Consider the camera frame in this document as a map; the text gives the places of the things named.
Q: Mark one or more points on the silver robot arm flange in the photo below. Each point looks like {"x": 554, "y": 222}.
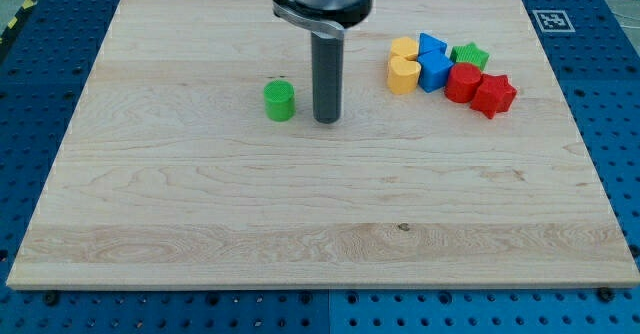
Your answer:
{"x": 328, "y": 19}

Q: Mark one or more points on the green cylinder block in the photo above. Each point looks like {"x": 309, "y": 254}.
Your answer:
{"x": 279, "y": 99}

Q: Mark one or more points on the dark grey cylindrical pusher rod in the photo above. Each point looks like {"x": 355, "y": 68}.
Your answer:
{"x": 327, "y": 66}

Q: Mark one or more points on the yellow heart block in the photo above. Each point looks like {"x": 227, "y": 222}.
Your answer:
{"x": 402, "y": 75}

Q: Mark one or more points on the yellow hexagon block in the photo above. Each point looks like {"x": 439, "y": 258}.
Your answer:
{"x": 405, "y": 47}

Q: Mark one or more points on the blue cube block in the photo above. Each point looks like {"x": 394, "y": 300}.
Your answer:
{"x": 435, "y": 68}

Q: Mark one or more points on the light wooden board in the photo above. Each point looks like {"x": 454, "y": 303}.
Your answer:
{"x": 171, "y": 176}

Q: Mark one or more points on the blue triangle block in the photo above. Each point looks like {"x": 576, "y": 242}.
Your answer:
{"x": 428, "y": 43}

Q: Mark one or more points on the red cylinder block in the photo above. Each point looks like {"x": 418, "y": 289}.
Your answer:
{"x": 463, "y": 81}

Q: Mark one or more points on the green star block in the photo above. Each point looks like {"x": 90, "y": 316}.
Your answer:
{"x": 470, "y": 53}

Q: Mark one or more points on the red star block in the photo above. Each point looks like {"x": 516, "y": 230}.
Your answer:
{"x": 495, "y": 94}

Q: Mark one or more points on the white fiducial marker tag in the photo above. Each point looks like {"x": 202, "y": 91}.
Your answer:
{"x": 553, "y": 21}

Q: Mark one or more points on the yellow black hazard tape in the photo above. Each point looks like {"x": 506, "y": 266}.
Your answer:
{"x": 17, "y": 22}

